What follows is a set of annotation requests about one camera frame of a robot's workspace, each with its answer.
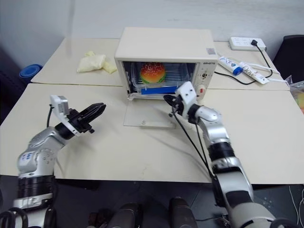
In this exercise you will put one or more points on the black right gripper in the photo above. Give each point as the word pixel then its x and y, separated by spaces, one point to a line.
pixel 178 105

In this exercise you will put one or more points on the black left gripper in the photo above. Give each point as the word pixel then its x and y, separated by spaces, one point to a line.
pixel 80 122

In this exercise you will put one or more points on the clear plastic food container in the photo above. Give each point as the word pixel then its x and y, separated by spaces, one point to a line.
pixel 178 76

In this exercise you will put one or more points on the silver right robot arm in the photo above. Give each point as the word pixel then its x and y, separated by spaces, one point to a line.
pixel 234 180

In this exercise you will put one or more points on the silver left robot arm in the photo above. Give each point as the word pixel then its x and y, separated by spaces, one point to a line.
pixel 35 152

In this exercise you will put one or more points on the glass toaster oven door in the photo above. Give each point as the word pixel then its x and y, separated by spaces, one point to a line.
pixel 147 111

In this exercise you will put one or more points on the oven timer knob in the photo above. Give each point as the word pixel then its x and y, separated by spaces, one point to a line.
pixel 205 75

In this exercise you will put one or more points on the cream toaster oven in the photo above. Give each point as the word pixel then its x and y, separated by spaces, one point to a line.
pixel 164 42

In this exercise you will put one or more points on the toy hamburger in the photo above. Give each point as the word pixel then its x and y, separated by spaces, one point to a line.
pixel 152 72

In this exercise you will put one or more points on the pale yellow crumpled cloth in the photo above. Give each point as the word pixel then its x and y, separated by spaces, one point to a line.
pixel 91 63

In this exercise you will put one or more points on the white tube with blue cap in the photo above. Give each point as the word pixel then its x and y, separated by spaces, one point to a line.
pixel 229 63

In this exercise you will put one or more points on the blue round lid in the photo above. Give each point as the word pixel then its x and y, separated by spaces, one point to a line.
pixel 29 71

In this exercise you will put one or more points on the white Dove tube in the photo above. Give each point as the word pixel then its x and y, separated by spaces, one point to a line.
pixel 253 72

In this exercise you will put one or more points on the white power strip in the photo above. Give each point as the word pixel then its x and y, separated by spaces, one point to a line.
pixel 240 42

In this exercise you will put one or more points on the dark rounded shape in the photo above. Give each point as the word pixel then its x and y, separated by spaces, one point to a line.
pixel 127 215
pixel 181 212

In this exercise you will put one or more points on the clear bag of colourful items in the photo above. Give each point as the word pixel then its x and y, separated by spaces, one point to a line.
pixel 298 95

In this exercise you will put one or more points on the black chair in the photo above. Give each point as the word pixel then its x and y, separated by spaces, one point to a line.
pixel 291 47

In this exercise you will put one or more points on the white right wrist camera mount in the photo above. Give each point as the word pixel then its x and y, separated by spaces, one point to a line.
pixel 187 93

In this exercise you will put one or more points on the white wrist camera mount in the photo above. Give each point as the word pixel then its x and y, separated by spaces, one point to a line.
pixel 59 104
pixel 187 93

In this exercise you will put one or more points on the red oven switch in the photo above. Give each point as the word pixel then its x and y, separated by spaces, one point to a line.
pixel 202 90

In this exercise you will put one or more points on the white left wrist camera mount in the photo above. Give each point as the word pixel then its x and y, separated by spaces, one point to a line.
pixel 59 104

